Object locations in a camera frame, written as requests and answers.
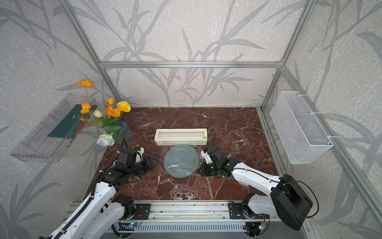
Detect white wire mesh basket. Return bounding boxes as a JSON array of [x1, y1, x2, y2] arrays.
[[270, 91, 333, 164]]

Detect right small circuit board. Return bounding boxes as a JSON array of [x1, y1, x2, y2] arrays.
[[258, 222, 267, 231]]

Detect white plastic wrap dispenser box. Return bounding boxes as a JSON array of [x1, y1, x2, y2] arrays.
[[154, 128, 208, 146]]

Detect left green circuit board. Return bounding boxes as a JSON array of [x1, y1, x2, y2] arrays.
[[119, 221, 141, 230]]

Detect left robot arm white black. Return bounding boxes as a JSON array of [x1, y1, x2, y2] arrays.
[[49, 146, 156, 239]]

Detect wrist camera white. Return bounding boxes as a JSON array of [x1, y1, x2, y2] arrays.
[[135, 146, 144, 163], [201, 150, 213, 164]]

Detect dark green notebook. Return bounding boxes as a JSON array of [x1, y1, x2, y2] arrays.
[[48, 104, 91, 139]]

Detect flower bouquet in glass vase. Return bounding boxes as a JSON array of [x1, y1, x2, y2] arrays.
[[80, 98, 131, 147]]

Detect clear acrylic wall shelf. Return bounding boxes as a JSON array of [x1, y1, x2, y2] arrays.
[[10, 94, 97, 163]]

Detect grey-green round plate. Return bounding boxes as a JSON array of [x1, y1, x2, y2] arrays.
[[164, 144, 201, 179]]

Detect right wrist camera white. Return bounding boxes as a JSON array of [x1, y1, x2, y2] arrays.
[[201, 150, 213, 164]]

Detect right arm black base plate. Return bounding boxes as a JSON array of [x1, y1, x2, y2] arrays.
[[227, 201, 270, 221]]

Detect red pen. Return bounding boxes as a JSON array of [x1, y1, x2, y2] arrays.
[[76, 118, 87, 133]]

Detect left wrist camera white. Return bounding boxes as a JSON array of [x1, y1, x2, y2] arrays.
[[135, 146, 144, 163]]

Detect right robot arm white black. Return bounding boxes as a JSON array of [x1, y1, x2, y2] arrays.
[[198, 146, 313, 231]]

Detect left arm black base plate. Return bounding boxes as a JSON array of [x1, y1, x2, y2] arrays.
[[124, 204, 151, 221]]

